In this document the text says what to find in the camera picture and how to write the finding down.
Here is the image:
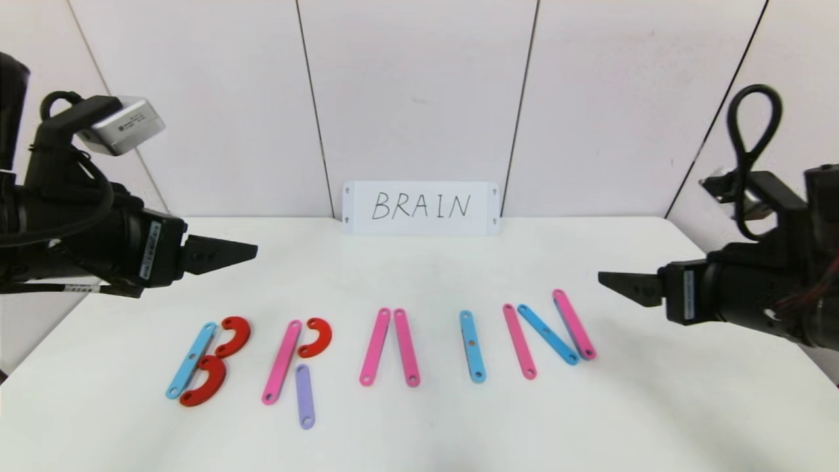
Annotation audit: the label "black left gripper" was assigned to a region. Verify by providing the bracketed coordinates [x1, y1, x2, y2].
[73, 206, 258, 289]

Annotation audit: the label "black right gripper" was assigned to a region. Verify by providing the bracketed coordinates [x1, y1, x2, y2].
[598, 250, 779, 332]

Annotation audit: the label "short blue bar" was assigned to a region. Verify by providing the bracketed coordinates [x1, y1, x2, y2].
[518, 304, 581, 366]

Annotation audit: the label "long pink bar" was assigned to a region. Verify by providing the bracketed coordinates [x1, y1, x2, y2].
[262, 319, 302, 405]
[393, 308, 421, 387]
[359, 307, 391, 387]
[503, 304, 538, 381]

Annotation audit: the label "red C-shaped piece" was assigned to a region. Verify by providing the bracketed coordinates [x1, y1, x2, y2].
[178, 356, 226, 408]
[214, 317, 250, 359]
[297, 317, 333, 359]

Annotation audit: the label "short purple bar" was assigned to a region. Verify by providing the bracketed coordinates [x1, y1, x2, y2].
[295, 364, 317, 430]

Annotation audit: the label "white sign reading BRAIN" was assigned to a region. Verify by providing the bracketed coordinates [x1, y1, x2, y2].
[342, 180, 501, 235]

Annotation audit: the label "long blue bar orange underside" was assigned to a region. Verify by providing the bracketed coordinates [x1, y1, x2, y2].
[164, 321, 217, 401]
[459, 310, 487, 384]

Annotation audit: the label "black left camera cable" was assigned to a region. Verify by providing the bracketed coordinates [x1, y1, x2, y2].
[26, 90, 117, 246]

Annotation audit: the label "thin black cable white tag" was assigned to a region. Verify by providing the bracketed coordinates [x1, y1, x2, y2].
[0, 279, 144, 300]

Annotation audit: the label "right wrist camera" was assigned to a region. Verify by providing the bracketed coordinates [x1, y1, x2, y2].
[699, 167, 774, 220]

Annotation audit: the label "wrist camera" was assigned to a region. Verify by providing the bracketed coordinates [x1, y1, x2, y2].
[77, 96, 166, 157]
[699, 167, 774, 220]

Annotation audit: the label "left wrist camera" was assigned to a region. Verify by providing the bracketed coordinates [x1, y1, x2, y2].
[77, 96, 166, 157]

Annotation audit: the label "black looped right arm cable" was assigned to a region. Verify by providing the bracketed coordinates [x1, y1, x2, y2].
[726, 84, 785, 241]

